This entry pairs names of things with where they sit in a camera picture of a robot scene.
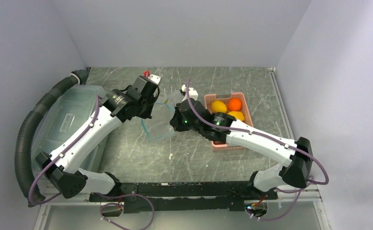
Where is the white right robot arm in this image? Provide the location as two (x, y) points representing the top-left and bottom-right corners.
(170, 99), (313, 199)

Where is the orange fruit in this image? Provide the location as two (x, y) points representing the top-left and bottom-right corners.
(227, 98), (243, 112)

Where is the aluminium frame rail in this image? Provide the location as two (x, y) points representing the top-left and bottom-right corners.
(267, 67), (332, 230)

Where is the yellow mango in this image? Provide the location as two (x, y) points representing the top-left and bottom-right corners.
(211, 100), (228, 113)

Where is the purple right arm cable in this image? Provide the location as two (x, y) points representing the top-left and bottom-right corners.
(185, 78), (329, 194)

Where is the clear plastic storage bin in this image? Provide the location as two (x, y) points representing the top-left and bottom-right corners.
(31, 85), (106, 176)

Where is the clear zip top bag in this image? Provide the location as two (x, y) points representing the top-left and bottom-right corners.
(141, 89), (184, 142)

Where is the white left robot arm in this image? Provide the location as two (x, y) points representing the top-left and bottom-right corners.
(36, 74), (162, 201)

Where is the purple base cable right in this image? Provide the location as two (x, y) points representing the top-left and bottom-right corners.
(246, 184), (314, 222)

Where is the pink perforated plastic basket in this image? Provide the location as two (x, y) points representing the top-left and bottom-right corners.
(204, 92), (254, 150)

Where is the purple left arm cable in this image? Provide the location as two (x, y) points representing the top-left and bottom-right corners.
(28, 94), (103, 206)

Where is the black corrugated hose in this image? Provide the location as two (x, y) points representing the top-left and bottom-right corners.
(13, 67), (91, 207)

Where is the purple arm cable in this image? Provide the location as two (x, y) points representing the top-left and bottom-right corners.
(28, 94), (103, 206)
(185, 78), (329, 194)

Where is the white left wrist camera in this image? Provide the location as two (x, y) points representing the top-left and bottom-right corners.
(143, 71), (161, 86)

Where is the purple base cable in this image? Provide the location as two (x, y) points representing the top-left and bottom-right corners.
(246, 184), (314, 222)
(99, 194), (157, 230)

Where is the yellow bell pepper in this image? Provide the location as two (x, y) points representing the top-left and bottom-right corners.
(228, 111), (245, 122)

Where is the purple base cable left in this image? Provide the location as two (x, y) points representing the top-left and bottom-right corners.
(99, 194), (157, 230)

